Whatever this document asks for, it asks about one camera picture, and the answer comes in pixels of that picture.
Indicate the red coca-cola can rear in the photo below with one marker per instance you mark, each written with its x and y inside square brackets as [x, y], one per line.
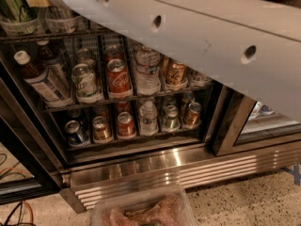
[113, 52]

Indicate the gold can bottom right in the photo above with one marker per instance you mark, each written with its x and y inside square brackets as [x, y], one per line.
[192, 114]

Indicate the gold can front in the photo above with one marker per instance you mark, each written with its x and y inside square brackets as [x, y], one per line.
[175, 72]

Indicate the rear left tea bottle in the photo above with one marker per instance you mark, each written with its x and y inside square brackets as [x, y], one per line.
[52, 55]

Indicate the bronze can bottom left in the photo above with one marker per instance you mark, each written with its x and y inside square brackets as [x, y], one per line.
[101, 128]

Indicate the wire shelf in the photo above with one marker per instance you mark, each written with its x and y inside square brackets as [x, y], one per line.
[46, 109]
[53, 36]

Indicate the green tall can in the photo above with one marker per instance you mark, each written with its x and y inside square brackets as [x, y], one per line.
[17, 11]

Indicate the rear silver soda can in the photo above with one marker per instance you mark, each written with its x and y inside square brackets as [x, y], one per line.
[86, 56]

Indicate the stainless steel fridge base grille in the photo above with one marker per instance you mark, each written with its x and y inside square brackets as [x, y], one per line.
[188, 166]

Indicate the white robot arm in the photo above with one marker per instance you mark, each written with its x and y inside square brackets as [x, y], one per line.
[252, 46]

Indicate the pepsi can behind glass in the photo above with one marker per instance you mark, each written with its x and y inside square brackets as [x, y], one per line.
[266, 110]

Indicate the top wire shelf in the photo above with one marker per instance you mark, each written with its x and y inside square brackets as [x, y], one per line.
[53, 36]

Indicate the gold can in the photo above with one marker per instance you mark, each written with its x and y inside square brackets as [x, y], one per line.
[192, 114]
[175, 72]

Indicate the middle shelf water bottle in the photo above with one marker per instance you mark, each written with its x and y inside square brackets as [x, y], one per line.
[147, 70]

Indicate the blue pepsi can bottom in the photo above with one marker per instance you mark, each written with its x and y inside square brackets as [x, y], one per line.
[75, 133]

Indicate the right glass fridge door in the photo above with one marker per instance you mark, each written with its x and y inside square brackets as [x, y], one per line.
[241, 127]

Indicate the middle wire shelf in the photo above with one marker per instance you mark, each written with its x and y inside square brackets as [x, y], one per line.
[46, 109]

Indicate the bottom shelf water bottle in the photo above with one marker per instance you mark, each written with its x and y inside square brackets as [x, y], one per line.
[148, 118]

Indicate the red can bottom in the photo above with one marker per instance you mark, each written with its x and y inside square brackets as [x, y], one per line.
[126, 124]

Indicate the red coca-cola can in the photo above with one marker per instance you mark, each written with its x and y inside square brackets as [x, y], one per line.
[117, 76]
[113, 52]

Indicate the clear plastic food container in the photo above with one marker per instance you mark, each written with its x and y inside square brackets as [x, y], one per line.
[160, 206]

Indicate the red coca-cola can front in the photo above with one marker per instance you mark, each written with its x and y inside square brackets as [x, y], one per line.
[117, 76]

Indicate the silver green can bottom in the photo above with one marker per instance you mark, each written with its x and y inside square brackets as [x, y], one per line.
[171, 118]

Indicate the front left tea bottle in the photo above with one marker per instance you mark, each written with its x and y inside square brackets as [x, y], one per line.
[41, 78]

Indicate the shelf water bottle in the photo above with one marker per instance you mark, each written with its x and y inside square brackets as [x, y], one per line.
[148, 118]
[147, 70]

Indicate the left open fridge door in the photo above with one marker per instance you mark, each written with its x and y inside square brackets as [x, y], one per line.
[17, 135]

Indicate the green white soda can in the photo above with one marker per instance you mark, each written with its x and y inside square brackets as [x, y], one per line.
[84, 79]

